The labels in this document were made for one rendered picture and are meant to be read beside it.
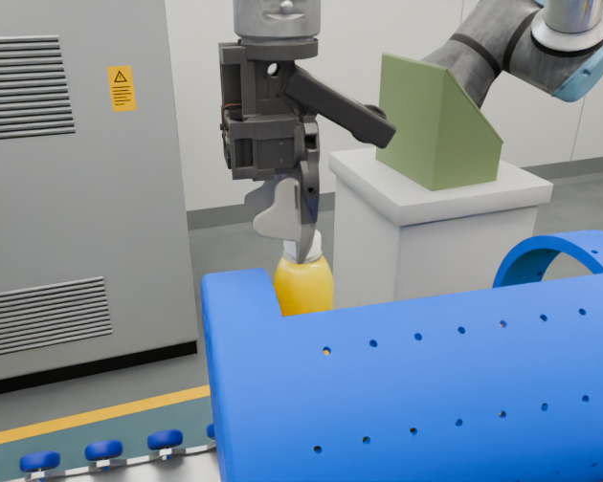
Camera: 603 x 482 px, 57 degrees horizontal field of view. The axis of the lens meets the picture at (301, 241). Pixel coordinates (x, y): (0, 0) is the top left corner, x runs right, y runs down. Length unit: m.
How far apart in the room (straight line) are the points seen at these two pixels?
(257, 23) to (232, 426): 0.32
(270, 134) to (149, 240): 1.68
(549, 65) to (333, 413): 0.73
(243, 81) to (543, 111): 4.06
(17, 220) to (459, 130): 1.56
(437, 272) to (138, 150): 1.27
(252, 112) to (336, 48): 3.01
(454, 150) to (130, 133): 1.27
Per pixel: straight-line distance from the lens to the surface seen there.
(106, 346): 2.37
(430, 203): 0.97
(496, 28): 1.10
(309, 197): 0.50
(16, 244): 2.16
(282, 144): 0.50
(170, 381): 2.38
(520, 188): 1.08
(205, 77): 3.31
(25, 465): 0.78
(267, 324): 0.49
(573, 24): 1.00
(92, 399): 2.38
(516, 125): 4.36
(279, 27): 0.48
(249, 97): 0.50
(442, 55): 1.08
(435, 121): 0.98
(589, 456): 0.63
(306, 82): 0.50
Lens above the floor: 1.51
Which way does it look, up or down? 26 degrees down
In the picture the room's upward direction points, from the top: straight up
